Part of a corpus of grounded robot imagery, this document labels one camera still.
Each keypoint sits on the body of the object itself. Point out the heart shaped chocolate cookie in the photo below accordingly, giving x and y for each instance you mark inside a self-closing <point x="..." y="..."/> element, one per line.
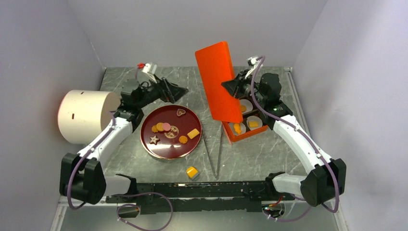
<point x="180" y="112"/>

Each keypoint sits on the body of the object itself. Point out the yellow small block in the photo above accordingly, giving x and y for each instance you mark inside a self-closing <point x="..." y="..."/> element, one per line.
<point x="192" y="172"/>

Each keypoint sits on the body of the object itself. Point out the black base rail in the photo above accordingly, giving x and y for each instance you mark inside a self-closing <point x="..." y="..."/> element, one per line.
<point x="250" y="196"/>

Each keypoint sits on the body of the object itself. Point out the dark red round plate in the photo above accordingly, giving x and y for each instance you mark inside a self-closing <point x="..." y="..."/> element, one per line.
<point x="169" y="147"/>

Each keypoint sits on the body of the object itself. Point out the round orange cookie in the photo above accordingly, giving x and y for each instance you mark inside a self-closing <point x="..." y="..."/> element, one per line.
<point x="183" y="139"/>

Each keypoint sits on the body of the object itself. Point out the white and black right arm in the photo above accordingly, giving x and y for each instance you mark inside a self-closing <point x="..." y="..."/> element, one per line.
<point x="325" y="179"/>

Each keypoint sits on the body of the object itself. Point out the rectangular butter biscuit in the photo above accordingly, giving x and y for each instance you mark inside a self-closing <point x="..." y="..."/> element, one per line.
<point x="193" y="133"/>

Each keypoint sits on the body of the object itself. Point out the white paper liner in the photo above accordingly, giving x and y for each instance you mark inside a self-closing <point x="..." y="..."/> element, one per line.
<point x="248" y="104"/>
<point x="243" y="128"/>
<point x="254" y="118"/>

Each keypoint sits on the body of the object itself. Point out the pink round cookie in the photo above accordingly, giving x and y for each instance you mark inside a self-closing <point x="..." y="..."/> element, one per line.
<point x="166" y="126"/>

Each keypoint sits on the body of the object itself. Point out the star shaped iced cookie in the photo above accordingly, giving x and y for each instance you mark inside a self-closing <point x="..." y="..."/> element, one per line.
<point x="154" y="140"/>

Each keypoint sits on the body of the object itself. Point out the brown scalloped cookie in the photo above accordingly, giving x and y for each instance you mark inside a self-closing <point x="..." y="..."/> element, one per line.
<point x="154" y="129"/>

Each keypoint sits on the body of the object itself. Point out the fish shaped orange cookie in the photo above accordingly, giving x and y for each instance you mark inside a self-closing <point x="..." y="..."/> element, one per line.
<point x="237" y="128"/>

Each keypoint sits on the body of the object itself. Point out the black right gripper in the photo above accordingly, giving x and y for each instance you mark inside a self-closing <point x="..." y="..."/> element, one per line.
<point x="235" y="87"/>

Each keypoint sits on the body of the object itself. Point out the orange box lid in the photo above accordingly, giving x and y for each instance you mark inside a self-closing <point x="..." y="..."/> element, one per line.
<point x="215" y="67"/>

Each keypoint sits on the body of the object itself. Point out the orange compartment box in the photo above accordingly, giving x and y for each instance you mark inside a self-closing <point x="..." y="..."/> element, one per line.
<point x="249" y="133"/>

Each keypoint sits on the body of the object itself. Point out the metal tongs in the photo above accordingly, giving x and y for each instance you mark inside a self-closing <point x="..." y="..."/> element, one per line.
<point x="213" y="151"/>

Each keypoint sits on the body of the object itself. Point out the white cylinder container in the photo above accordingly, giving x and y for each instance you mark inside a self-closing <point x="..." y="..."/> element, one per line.
<point x="84" y="114"/>

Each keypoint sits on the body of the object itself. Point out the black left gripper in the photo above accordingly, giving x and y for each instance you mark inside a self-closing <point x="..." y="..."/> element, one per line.
<point x="168" y="91"/>

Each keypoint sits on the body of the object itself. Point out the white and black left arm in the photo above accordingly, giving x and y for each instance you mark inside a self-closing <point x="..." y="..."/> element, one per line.
<point x="82" y="179"/>

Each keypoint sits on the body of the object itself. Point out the brown round cookie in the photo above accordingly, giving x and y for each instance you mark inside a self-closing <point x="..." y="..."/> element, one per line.
<point x="160" y="126"/>

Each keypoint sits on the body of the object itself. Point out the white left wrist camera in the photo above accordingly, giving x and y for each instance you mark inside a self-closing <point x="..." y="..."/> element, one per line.
<point x="147" y="69"/>

